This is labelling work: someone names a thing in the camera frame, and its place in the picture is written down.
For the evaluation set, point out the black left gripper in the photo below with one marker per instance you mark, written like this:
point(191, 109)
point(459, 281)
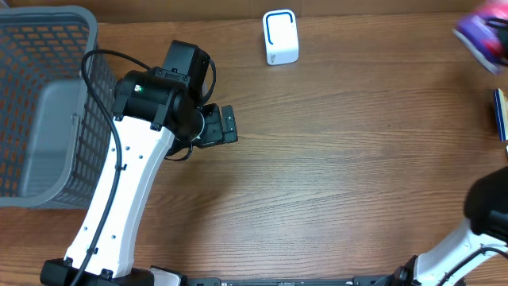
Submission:
point(217, 134)

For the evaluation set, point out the red purple sanitary pad pack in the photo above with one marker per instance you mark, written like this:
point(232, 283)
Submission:
point(472, 30)

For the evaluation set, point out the yellow snack bag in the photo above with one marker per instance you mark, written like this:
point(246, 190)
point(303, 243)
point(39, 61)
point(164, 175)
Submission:
point(500, 102)

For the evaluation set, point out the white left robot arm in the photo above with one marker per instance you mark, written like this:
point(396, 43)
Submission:
point(159, 113)

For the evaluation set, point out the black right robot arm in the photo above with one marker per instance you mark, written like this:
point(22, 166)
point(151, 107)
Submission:
point(483, 232)

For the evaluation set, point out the white barcode scanner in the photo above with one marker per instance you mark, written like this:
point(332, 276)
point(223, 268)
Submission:
point(280, 37)

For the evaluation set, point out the dark grey plastic basket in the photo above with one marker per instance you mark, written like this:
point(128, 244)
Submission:
point(54, 137)

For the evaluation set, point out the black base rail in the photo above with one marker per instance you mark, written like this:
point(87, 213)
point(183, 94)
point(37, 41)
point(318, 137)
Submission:
point(278, 282)

